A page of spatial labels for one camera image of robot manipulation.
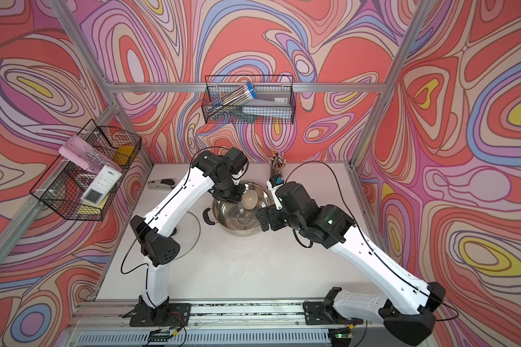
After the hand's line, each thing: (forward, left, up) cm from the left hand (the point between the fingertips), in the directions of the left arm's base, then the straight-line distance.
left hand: (241, 201), depth 78 cm
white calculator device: (-1, +44, +11) cm, 46 cm away
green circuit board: (-38, +27, -25) cm, 53 cm away
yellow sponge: (+13, +44, +11) cm, 47 cm away
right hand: (-9, -11, +6) cm, 16 cm away
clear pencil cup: (+26, -15, -5) cm, 30 cm away
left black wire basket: (0, +51, +12) cm, 52 cm away
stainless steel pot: (+6, +5, -22) cm, 24 cm away
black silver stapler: (+23, +43, -18) cm, 52 cm away
